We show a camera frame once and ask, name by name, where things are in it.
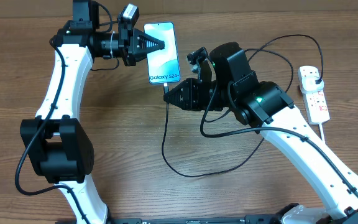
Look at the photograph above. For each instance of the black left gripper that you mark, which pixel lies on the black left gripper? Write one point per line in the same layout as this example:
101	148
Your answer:
131	56

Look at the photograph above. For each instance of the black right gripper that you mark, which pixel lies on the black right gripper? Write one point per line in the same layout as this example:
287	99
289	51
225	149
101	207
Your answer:
192	89

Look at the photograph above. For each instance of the white-screen smartphone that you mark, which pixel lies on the white-screen smartphone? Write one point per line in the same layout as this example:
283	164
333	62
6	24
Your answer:
163	65

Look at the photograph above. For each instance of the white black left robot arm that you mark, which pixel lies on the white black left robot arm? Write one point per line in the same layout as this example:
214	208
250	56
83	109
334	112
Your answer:
55	142

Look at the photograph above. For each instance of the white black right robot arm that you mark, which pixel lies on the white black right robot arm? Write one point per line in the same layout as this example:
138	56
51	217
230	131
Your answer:
226	80

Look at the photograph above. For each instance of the white charger plug adapter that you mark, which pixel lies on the white charger plug adapter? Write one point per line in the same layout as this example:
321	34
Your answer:
310	85

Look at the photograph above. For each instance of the white power strip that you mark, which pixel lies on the white power strip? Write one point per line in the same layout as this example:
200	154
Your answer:
315	103

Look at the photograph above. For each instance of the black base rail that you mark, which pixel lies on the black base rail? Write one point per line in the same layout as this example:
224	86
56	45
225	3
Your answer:
191	220

